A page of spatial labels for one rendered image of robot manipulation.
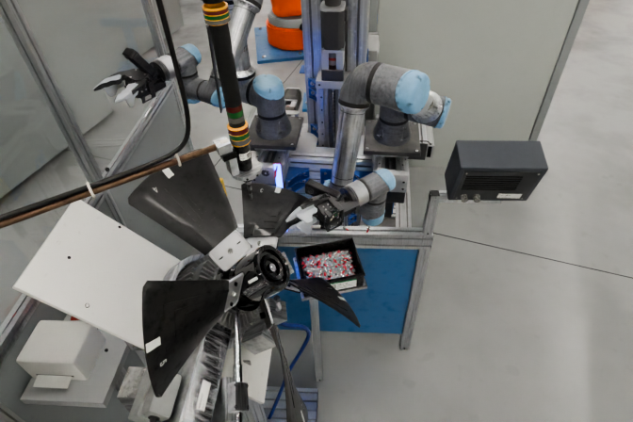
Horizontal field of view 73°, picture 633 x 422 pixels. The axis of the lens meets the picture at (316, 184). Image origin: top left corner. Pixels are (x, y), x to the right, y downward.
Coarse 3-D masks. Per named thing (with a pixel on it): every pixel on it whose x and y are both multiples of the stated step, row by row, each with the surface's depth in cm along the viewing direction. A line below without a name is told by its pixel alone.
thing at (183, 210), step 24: (192, 168) 104; (144, 192) 99; (168, 192) 101; (192, 192) 103; (216, 192) 105; (168, 216) 100; (192, 216) 102; (216, 216) 103; (192, 240) 102; (216, 240) 103
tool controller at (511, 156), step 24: (456, 144) 134; (480, 144) 133; (504, 144) 132; (528, 144) 132; (456, 168) 133; (480, 168) 128; (504, 168) 128; (528, 168) 127; (456, 192) 139; (480, 192) 139; (504, 192) 138; (528, 192) 138
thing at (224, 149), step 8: (216, 144) 88; (224, 144) 87; (224, 152) 88; (232, 152) 89; (224, 160) 89; (232, 160) 90; (256, 160) 97; (232, 168) 92; (256, 168) 95; (232, 176) 95; (240, 176) 93; (248, 176) 93; (256, 176) 94
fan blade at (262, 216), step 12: (252, 192) 130; (276, 192) 131; (288, 192) 133; (252, 204) 126; (264, 204) 126; (276, 204) 126; (288, 204) 127; (252, 216) 122; (264, 216) 122; (276, 216) 122; (288, 216) 123; (252, 228) 118; (264, 228) 118; (276, 228) 117; (288, 228) 118
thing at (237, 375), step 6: (234, 342) 102; (240, 342) 102; (234, 348) 101; (240, 348) 101; (234, 354) 100; (240, 354) 100; (234, 360) 99; (240, 360) 99; (234, 366) 98; (240, 366) 98; (234, 372) 97; (240, 372) 97; (234, 378) 97; (240, 378) 97; (240, 414) 93; (240, 420) 92
